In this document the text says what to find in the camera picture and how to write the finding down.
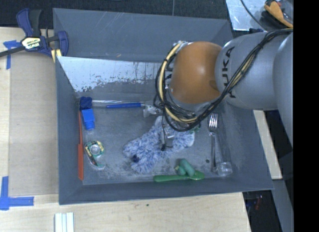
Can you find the orange flat strip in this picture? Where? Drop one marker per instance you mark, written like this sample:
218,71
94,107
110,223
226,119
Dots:
80,156

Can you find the clear pen with blue core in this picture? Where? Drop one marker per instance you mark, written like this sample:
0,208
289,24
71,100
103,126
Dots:
123,105

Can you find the pale wood board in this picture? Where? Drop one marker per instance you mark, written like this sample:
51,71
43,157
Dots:
32,126

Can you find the metal fork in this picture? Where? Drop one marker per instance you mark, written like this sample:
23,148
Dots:
213,123

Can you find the green plastic spoon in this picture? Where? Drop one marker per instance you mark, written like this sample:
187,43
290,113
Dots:
172,177

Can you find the clear glass cup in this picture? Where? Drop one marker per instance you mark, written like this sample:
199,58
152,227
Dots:
225,169

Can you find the grey metal bin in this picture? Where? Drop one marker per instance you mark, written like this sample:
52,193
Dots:
139,36

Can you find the green toy vegetable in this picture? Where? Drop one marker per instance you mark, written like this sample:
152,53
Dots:
187,166

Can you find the blue and white fluffy cloth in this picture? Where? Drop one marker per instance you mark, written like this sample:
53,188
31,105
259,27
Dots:
147,146

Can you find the dark blue knobbly piece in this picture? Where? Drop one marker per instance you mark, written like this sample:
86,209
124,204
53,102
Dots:
85,102

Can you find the small dark blue bead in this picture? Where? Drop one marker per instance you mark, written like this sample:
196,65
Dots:
135,159

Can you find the white clear plastic piece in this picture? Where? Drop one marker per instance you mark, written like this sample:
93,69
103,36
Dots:
150,111

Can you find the clear bottle with blue cap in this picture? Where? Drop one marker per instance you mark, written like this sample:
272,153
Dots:
88,118

